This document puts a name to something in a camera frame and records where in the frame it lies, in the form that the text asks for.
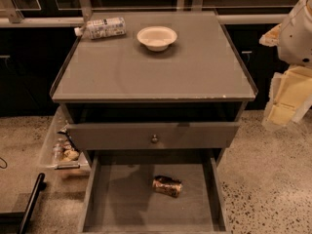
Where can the grey top drawer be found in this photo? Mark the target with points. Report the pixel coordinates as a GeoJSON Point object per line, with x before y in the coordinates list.
{"type": "Point", "coordinates": [115, 136]}

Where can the orange soda can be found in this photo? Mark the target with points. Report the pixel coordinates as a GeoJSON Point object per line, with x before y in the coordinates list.
{"type": "Point", "coordinates": [167, 185]}

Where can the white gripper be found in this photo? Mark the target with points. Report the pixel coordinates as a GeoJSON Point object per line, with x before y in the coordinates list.
{"type": "Point", "coordinates": [296, 36]}

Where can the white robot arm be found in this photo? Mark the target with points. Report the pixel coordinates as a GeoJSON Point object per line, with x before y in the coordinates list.
{"type": "Point", "coordinates": [290, 92]}

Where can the white labelled plastic bottle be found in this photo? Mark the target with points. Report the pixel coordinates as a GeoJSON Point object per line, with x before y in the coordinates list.
{"type": "Point", "coordinates": [102, 28]}

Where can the white paper bowl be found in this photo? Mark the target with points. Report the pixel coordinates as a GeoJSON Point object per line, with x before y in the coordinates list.
{"type": "Point", "coordinates": [156, 38]}

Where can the round metal drawer knob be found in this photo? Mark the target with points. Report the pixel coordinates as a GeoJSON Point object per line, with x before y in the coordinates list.
{"type": "Point", "coordinates": [154, 139]}

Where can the black bar handle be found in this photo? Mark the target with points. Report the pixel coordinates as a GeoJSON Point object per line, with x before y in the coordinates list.
{"type": "Point", "coordinates": [39, 186]}

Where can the grey drawer cabinet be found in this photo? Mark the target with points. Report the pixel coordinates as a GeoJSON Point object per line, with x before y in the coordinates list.
{"type": "Point", "coordinates": [198, 78]}

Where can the open grey middle drawer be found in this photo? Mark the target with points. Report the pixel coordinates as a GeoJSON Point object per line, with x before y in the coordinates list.
{"type": "Point", "coordinates": [120, 198]}

